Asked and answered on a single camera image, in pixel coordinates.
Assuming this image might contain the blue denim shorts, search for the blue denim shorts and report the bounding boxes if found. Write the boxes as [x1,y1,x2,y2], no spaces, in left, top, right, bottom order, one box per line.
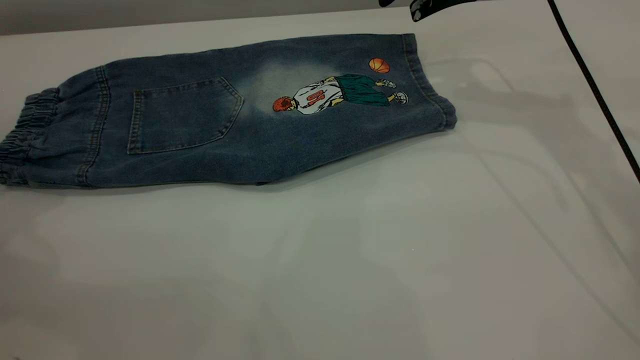
[0,32,458,190]

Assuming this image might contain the thick black cable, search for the thick black cable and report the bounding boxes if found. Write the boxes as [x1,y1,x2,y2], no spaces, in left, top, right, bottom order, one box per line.
[546,0,640,183]

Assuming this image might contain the right gripper scuffed black finger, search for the right gripper scuffed black finger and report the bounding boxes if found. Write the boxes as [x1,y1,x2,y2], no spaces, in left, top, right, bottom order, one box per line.
[410,0,478,23]

